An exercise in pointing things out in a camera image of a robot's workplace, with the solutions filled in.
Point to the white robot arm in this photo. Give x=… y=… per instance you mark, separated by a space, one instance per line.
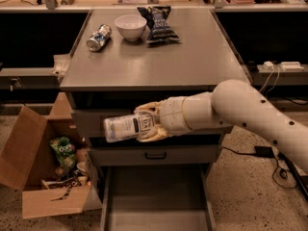
x=232 y=102

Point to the black power adapter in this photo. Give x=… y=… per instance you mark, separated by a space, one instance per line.
x=264 y=151

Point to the brown cardboard box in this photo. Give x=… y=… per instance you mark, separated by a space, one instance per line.
x=27 y=160

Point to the grey drawer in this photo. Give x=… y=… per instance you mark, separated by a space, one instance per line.
x=157 y=155
x=90 y=122
x=157 y=198

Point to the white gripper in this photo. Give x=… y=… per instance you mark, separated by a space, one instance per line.
x=170 y=115

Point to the silver blue soda can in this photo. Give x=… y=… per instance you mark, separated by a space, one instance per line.
x=99 y=38

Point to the grey top drawer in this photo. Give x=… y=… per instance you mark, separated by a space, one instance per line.
x=90 y=122

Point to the white bowl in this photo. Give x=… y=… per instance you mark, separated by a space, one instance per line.
x=130 y=26

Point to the blue labelled plastic bottle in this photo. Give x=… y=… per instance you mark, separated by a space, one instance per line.
x=127 y=127

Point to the green snack bag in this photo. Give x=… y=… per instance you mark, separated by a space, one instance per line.
x=64 y=152

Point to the white plug adapter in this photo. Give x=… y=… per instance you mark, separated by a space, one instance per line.
x=268 y=65

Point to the grey bottom drawer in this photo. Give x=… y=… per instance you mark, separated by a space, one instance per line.
x=157 y=198

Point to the black bar on floor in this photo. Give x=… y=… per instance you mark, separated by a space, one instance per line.
x=302 y=180

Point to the white power strip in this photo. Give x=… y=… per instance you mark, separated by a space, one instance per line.
x=291 y=66

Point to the grey middle drawer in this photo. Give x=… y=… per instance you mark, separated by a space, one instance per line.
x=157 y=155

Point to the grey drawer cabinet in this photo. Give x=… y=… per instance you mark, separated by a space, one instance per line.
x=126 y=74

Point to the dark blue chip bag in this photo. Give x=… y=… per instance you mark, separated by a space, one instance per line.
x=156 y=20

